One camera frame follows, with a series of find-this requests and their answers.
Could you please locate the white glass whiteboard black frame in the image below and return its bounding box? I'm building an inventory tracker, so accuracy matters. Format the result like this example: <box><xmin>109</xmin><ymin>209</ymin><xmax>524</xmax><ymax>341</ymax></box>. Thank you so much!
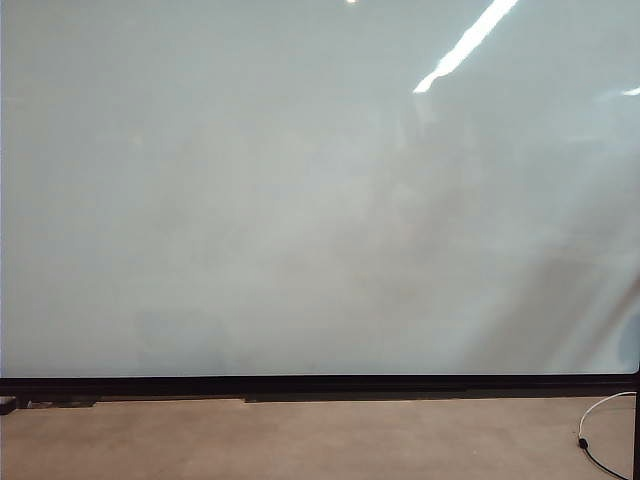
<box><xmin>0</xmin><ymin>0</ymin><xmax>640</xmax><ymax>397</ymax></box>

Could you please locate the short black bracket under whiteboard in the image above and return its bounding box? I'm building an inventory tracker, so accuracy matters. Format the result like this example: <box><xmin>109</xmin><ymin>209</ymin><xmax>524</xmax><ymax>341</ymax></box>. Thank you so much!
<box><xmin>25</xmin><ymin>396</ymin><xmax>99</xmax><ymax>409</ymax></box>

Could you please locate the white cable with black plug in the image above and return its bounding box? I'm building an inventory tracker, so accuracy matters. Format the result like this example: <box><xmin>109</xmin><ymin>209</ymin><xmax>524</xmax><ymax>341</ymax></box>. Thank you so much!
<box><xmin>574</xmin><ymin>391</ymin><xmax>639</xmax><ymax>480</ymax></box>

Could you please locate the black whiteboard stand post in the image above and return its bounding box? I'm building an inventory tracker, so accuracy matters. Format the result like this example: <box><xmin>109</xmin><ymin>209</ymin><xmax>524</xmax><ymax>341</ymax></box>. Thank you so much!
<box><xmin>633</xmin><ymin>370</ymin><xmax>640</xmax><ymax>480</ymax></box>

